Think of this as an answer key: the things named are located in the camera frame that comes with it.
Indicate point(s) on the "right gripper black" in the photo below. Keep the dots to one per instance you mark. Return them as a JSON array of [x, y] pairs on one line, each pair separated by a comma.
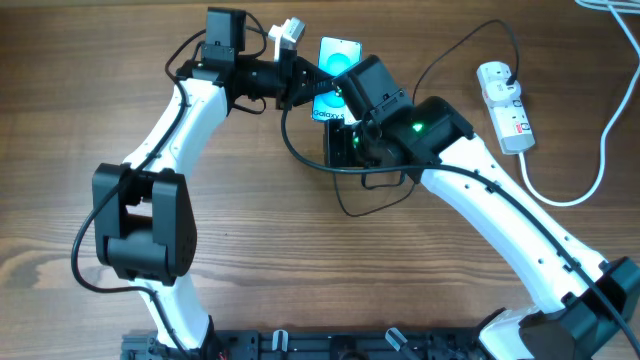
[[338, 154]]

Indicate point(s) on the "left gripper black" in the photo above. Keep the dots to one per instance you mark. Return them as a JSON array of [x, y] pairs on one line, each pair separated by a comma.
[[297, 67]]

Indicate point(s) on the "Galaxy smartphone teal screen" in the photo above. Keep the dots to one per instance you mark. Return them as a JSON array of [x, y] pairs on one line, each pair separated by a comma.
[[335, 56]]

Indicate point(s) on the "white power strip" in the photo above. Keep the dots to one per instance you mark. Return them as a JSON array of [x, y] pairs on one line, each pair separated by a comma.
[[512, 127]]

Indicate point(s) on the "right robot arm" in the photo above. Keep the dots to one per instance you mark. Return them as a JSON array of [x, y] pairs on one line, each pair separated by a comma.
[[580, 300]]

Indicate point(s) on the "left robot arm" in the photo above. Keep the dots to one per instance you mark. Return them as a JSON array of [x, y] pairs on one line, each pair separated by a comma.
[[142, 216]]

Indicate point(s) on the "white USB charger plug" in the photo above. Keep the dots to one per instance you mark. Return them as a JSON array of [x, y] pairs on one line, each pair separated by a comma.
[[498, 93]]

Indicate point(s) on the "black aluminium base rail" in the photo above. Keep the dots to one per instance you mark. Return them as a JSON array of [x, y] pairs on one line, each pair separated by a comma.
[[445, 344]]

